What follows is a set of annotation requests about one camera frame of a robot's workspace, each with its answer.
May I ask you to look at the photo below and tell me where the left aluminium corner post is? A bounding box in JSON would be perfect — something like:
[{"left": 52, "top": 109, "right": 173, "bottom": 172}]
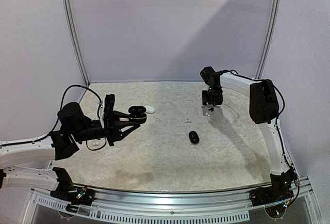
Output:
[{"left": 62, "top": 0, "right": 90, "bottom": 86}]

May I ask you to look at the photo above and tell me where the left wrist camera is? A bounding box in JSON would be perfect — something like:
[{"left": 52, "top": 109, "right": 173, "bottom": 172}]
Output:
[{"left": 100, "top": 94, "right": 115, "bottom": 128}]

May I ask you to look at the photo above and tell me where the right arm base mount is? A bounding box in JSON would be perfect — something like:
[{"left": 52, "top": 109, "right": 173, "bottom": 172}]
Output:
[{"left": 249, "top": 170, "right": 299, "bottom": 206}]

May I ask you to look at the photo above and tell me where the black charging case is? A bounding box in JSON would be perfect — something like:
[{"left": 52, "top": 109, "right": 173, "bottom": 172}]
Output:
[
  {"left": 128, "top": 106, "right": 147, "bottom": 124},
  {"left": 188, "top": 131, "right": 200, "bottom": 146}
]

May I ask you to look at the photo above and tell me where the white oval charging case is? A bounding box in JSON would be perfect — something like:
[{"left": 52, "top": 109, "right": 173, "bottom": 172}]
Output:
[{"left": 144, "top": 105, "right": 155, "bottom": 114}]

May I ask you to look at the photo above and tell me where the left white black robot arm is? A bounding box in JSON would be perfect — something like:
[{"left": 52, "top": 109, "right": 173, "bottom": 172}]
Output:
[{"left": 1, "top": 94, "right": 147, "bottom": 200}]

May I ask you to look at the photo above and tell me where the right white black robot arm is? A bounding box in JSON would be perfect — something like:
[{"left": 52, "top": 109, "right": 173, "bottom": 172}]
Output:
[{"left": 200, "top": 66, "right": 298, "bottom": 201}]

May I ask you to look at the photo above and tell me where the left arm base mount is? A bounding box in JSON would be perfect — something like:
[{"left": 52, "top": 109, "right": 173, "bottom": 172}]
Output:
[{"left": 50, "top": 167, "right": 96, "bottom": 206}]

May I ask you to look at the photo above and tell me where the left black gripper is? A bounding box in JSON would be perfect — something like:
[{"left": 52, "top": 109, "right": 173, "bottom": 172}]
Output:
[{"left": 72, "top": 110, "right": 140, "bottom": 146}]

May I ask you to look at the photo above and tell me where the aluminium front rail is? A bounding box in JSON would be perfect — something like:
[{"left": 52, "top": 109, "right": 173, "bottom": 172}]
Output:
[{"left": 23, "top": 177, "right": 323, "bottom": 223}]

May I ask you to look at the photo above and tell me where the aluminium corner post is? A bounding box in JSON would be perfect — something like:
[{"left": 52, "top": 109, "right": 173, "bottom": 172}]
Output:
[
  {"left": 255, "top": 0, "right": 281, "bottom": 79},
  {"left": 62, "top": 0, "right": 90, "bottom": 86}
]

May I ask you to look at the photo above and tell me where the right aluminium corner post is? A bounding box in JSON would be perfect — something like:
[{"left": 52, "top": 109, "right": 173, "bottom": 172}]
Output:
[{"left": 255, "top": 0, "right": 281, "bottom": 79}]

